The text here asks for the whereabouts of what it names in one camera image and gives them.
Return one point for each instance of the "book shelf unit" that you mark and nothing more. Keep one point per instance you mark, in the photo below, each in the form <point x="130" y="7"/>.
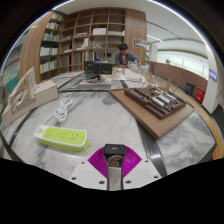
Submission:
<point x="11" y="73"/>

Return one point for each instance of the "wooden shelf unit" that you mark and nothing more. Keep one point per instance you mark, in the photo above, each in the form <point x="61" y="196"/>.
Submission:
<point x="100" y="20"/>

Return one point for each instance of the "blue wall screen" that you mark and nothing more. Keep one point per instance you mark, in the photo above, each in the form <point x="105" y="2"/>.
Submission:
<point x="213" y="75"/>

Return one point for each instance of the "white cardboard architectural model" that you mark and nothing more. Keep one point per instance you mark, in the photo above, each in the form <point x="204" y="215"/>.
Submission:
<point x="43" y="91"/>

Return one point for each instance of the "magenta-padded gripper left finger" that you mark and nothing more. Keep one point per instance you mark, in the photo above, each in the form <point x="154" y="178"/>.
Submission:
<point x="90" y="175"/>

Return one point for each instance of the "beige paper building model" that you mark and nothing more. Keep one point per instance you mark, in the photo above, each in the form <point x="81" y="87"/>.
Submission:
<point x="135" y="75"/>

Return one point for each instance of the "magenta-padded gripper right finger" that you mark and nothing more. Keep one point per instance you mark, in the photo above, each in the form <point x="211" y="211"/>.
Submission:
<point x="140" y="173"/>

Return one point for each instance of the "tall black box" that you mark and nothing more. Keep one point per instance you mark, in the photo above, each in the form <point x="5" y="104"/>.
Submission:
<point x="91" y="70"/>

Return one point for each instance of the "black bin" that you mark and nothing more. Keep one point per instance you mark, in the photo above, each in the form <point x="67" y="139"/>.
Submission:
<point x="190" y="89"/>

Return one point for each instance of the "flat wooden base board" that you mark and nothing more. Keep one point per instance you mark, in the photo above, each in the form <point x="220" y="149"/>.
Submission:
<point x="146" y="118"/>

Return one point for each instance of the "green and white power strip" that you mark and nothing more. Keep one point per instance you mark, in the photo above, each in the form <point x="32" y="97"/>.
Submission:
<point x="63" y="135"/>

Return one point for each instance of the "black charger with red print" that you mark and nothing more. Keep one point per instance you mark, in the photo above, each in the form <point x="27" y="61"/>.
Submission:
<point x="114" y="155"/>

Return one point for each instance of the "wall poster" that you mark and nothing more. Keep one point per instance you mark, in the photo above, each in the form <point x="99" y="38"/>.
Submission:
<point x="140" y="43"/>

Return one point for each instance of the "person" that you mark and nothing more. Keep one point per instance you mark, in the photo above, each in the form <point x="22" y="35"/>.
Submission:
<point x="125" y="58"/>

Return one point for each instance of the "dark brown architectural model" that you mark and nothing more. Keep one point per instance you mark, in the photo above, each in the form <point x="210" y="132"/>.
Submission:
<point x="153" y="100"/>

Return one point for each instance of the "red bin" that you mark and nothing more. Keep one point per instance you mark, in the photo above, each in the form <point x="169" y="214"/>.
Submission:
<point x="200" y="95"/>

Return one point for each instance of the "low black box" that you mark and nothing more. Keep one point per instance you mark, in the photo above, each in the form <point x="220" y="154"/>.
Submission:
<point x="106" y="69"/>

